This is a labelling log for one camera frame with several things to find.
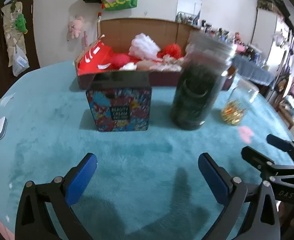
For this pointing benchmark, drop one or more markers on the white fluffy cloth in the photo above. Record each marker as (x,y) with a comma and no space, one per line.
(128,66)

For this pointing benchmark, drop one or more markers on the table with grey cloth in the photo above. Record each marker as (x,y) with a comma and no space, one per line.
(254,71)

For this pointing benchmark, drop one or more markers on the green plush toy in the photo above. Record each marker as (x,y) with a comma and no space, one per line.
(21,23)

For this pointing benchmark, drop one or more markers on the beige round powder puff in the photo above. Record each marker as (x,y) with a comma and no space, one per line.
(145,65)

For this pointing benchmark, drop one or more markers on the red knitted heart cushion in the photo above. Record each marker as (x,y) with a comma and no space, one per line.
(120,61)

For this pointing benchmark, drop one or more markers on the glass jar with dark contents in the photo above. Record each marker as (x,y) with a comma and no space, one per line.
(197,90)

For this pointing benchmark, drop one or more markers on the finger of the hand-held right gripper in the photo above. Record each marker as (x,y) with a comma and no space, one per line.
(279,141)
(255,156)

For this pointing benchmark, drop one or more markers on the red yarn ball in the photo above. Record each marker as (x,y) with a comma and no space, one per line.
(172,51)

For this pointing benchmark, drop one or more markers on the dark brown door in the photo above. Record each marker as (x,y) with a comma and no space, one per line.
(34,42)

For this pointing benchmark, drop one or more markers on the patterned suitcase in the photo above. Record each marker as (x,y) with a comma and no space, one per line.
(269,4)

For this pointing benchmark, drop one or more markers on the pink plush toy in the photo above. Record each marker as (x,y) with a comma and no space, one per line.
(74,27)

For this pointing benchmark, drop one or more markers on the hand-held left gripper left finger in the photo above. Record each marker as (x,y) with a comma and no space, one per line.
(81,177)

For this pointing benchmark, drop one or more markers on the red cardboard shoe box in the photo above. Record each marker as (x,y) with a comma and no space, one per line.
(116,30)

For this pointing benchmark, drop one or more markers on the white wardrobe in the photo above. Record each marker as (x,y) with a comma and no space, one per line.
(267,30)

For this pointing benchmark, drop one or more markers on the beige hanging door organizer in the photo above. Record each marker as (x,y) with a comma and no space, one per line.
(9,30)

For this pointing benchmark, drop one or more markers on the clear plastic bag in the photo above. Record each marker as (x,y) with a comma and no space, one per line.
(20,61)

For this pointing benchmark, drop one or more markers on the beige scrunchie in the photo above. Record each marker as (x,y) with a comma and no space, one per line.
(172,60)

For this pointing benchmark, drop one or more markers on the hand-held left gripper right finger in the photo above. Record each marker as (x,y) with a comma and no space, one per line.
(213,180)

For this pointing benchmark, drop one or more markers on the wall mirror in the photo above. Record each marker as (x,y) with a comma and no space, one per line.
(189,0)

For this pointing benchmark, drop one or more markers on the glass jar with gold contents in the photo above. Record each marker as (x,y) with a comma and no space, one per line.
(234,110)

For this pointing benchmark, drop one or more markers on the colourful floral tin box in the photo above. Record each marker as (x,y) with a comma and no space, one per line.
(119,105)

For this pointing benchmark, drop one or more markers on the row of cosmetic bottles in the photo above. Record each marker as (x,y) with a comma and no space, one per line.
(247,47)

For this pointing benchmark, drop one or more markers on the white mesh bath loofah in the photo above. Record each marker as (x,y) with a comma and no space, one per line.
(144,46)

